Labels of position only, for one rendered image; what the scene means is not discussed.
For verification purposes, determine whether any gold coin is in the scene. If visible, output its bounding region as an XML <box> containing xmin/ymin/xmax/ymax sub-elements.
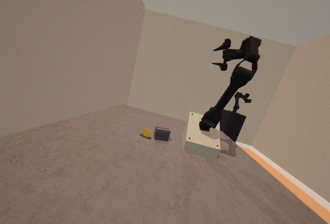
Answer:
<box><xmin>143</xmin><ymin>129</ymin><xmax>151</xmax><ymax>137</ymax></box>

